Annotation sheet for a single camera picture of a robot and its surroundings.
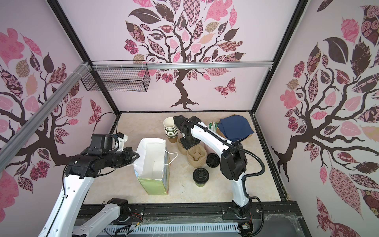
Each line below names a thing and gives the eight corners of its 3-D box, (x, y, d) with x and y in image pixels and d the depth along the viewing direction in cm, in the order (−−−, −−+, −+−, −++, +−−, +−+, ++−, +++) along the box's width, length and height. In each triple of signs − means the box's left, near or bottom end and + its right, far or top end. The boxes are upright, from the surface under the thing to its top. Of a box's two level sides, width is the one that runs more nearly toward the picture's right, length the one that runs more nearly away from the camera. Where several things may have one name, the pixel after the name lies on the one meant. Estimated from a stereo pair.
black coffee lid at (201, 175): (192, 187, 83) (192, 180, 74) (192, 175, 88) (192, 167, 79) (208, 187, 83) (209, 180, 74) (207, 175, 88) (208, 167, 79)
